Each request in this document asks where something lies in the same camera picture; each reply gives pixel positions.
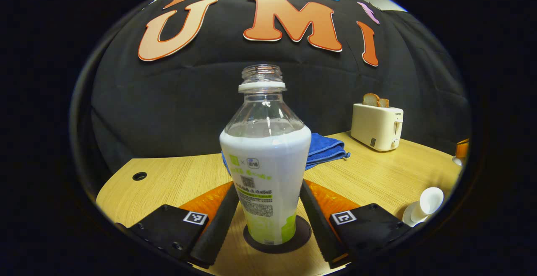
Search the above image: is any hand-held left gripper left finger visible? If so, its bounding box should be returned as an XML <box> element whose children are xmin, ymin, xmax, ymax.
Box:
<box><xmin>115</xmin><ymin>182</ymin><xmax>240</xmax><ymax>269</ymax></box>

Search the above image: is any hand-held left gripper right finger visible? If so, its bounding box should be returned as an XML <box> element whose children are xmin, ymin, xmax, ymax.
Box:
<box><xmin>299</xmin><ymin>180</ymin><xmax>414</xmax><ymax>269</ymax></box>

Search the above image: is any dark round coaster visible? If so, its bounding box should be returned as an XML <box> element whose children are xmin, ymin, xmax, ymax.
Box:
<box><xmin>243</xmin><ymin>214</ymin><xmax>312</xmax><ymax>254</ymax></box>

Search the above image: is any white teacup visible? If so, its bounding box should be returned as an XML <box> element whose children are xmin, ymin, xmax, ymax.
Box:
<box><xmin>409</xmin><ymin>187</ymin><xmax>444</xmax><ymax>223</ymax></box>

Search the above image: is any clear water bottle green label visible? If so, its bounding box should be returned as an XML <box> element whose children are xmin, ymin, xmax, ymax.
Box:
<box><xmin>219</xmin><ymin>64</ymin><xmax>312</xmax><ymax>246</ymax></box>

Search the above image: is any blue folded towel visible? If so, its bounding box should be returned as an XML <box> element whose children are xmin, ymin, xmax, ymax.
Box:
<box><xmin>221</xmin><ymin>133</ymin><xmax>351</xmax><ymax>172</ymax></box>

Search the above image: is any white saucer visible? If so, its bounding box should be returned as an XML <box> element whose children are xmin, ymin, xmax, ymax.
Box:
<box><xmin>402</xmin><ymin>202</ymin><xmax>424</xmax><ymax>227</ymax></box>

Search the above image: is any white toaster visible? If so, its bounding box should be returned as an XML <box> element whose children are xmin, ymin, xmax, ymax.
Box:
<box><xmin>351</xmin><ymin>103</ymin><xmax>404</xmax><ymax>152</ymax></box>

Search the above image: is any black backdrop cloth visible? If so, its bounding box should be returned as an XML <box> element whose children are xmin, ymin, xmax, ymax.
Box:
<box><xmin>71</xmin><ymin>0</ymin><xmax>470</xmax><ymax>184</ymax></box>

